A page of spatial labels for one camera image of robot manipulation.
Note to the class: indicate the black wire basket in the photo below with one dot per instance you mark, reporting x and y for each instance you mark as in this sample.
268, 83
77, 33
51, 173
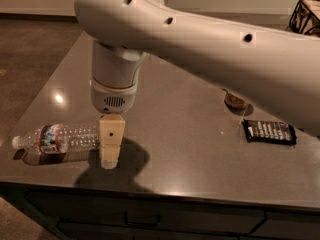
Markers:
305, 19

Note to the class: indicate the gold LaCroix soda can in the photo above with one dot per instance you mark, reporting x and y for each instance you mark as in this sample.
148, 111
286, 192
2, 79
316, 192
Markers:
234, 102

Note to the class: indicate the clear plastic water bottle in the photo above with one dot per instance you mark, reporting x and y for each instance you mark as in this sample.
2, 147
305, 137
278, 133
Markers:
58, 139

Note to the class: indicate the black snack bar wrapper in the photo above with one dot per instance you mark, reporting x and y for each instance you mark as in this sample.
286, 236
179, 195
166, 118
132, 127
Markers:
272, 132

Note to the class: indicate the black drawer handle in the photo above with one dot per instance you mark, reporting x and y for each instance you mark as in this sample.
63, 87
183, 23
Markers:
141, 220

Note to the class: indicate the dark cabinet drawer front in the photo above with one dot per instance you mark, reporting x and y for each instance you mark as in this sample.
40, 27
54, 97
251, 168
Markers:
174, 216

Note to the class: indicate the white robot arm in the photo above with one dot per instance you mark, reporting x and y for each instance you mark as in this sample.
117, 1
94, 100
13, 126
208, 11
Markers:
278, 71

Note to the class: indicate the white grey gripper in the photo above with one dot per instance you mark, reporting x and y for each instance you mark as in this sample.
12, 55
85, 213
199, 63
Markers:
113, 97

